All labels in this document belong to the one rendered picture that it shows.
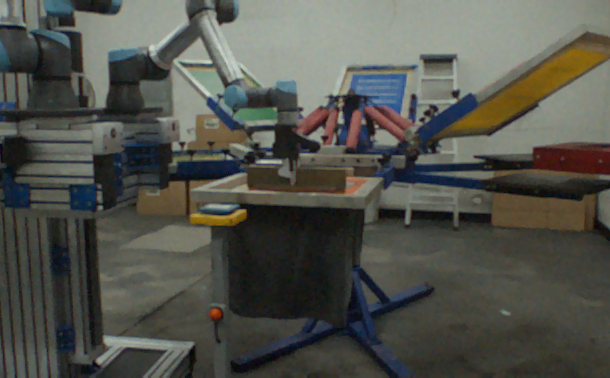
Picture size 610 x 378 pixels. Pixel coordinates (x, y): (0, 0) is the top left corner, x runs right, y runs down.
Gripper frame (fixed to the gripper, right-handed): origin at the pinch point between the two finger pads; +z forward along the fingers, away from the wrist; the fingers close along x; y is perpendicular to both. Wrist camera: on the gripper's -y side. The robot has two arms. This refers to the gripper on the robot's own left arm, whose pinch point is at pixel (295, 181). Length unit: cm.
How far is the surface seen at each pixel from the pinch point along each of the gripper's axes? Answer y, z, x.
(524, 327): -94, 104, -144
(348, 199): -22.3, 2.8, 21.3
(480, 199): -83, 79, -451
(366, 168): -20.0, -0.5, -36.2
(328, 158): 1, -2, -61
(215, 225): 12.5, 6.8, 44.7
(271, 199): 2.7, 3.0, 21.2
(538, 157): -86, -3, -46
